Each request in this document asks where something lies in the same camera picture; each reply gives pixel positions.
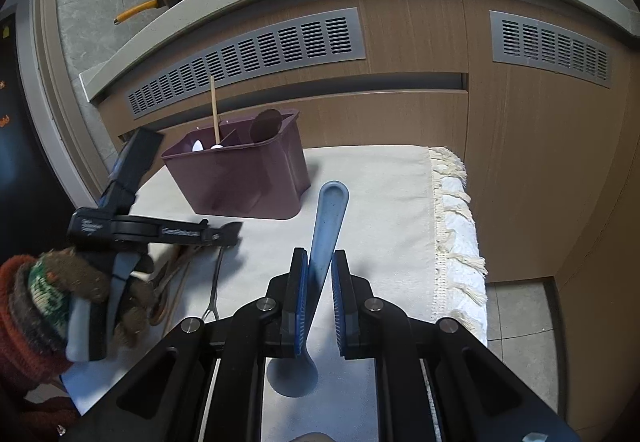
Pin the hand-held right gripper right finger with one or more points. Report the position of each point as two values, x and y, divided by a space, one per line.
339 302

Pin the cream fringed tablecloth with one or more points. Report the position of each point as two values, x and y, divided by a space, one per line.
380 202

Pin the long grey vent grille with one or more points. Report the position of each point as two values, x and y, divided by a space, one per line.
250 51

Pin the wooden kitchen cabinet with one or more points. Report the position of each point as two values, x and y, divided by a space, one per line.
525 171

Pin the short grey vent grille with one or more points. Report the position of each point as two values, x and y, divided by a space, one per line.
550 46

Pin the brown wooden spoon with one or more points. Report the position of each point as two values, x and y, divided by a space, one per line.
161 307

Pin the metal fork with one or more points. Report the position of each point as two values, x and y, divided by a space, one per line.
214 282

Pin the dark translucent plastic spoon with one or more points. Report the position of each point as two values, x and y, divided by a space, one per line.
265 124

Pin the black refrigerator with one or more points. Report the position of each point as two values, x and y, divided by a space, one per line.
15 146

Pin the person's left hand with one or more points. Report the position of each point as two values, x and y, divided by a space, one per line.
75 277

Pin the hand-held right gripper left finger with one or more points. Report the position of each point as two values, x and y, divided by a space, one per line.
300 302

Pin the white plastic spoon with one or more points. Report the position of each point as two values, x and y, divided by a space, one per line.
197 145

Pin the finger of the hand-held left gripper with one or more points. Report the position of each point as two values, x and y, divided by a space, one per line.
225 232
137 151

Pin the blue plastic spoon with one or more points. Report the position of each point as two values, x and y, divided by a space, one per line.
330 217

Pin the purple plastic utensil holder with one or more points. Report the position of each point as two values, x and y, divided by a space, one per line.
240 182

